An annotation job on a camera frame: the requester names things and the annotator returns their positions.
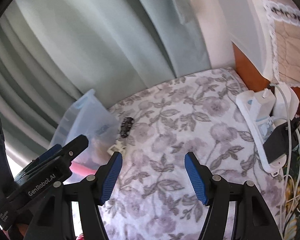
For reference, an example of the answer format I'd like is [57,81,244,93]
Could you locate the white charger plug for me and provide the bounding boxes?
[254,89,277,120]
[275,84,299,120]

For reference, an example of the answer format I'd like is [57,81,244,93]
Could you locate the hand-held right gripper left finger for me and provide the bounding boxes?
[31,152,123,240]

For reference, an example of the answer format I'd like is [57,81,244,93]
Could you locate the grey curtain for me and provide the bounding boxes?
[0,17,95,160]

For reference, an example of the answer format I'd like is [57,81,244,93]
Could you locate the white power strip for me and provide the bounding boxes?
[235,90,290,177]

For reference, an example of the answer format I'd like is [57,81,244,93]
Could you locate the white cable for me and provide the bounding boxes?
[271,84,300,230]

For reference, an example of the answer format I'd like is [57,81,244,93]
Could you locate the black power adapter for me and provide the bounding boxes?
[262,124,299,164]

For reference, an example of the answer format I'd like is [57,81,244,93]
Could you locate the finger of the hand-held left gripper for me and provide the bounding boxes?
[40,134,89,161]
[30,144,63,165]

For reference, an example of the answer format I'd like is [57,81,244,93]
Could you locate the cream hair claw clip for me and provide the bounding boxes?
[107,141,127,157]

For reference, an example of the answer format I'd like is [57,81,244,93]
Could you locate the clear plastic storage container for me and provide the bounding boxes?
[49,89,120,178]

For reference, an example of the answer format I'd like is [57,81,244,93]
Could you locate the beige quilted lace cover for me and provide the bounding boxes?
[255,0,300,88]

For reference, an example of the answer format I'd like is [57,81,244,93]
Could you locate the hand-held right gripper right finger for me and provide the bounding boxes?
[184,152,283,240]

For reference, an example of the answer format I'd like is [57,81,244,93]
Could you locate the white headboard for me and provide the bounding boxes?
[227,0,280,85]

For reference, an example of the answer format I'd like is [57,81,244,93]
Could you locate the brown wooden bed frame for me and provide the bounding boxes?
[232,42,300,120]

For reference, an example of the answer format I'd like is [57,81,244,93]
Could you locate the small black gadget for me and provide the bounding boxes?
[119,117,134,138]

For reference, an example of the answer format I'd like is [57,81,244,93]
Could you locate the pale green curtain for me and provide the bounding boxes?
[15,0,213,88]

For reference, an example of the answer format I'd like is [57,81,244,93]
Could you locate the dark floral cloth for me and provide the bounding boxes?
[282,150,300,240]

